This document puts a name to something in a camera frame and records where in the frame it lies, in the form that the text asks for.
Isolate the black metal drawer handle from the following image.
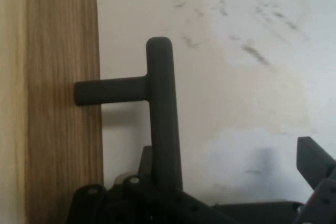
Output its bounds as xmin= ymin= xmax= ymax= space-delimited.
xmin=74 ymin=36 xmax=184 ymax=192

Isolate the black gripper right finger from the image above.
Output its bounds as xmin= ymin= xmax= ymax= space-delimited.
xmin=293 ymin=136 xmax=336 ymax=224

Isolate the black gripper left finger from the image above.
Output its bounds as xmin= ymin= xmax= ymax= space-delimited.
xmin=65 ymin=145 xmax=238 ymax=224

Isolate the light wooden drawer front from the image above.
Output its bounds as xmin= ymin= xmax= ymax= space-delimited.
xmin=26 ymin=0 xmax=103 ymax=224

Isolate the dark wooden drawer cabinet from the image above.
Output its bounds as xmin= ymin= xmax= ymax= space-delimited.
xmin=0 ymin=0 xmax=105 ymax=224

